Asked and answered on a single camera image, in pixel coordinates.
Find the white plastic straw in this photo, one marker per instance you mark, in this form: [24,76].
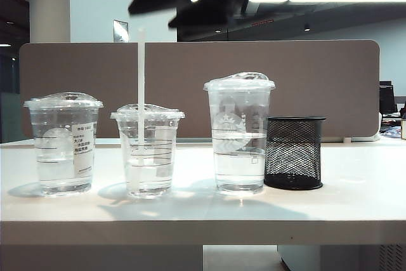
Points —
[141,68]

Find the tall clear plastic cup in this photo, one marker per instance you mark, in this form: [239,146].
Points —
[238,163]

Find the small clear plastic cup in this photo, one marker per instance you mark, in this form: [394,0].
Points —
[158,169]

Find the medium clear cup white label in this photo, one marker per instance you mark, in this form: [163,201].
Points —
[57,169]

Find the brown desk partition panel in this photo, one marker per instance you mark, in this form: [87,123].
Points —
[285,71]

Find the black ceiling spotlight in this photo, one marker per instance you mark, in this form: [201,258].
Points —
[307,26]

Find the white round column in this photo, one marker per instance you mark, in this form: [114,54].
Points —
[49,4]

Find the black mesh pen holder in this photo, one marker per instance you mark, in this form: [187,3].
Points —
[293,156]

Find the black computer monitor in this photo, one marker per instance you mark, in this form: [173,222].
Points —
[387,99]

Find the tan cardboard box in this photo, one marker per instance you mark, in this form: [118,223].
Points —
[403,129]

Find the framed wall sign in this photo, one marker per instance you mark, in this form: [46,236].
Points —
[120,31]

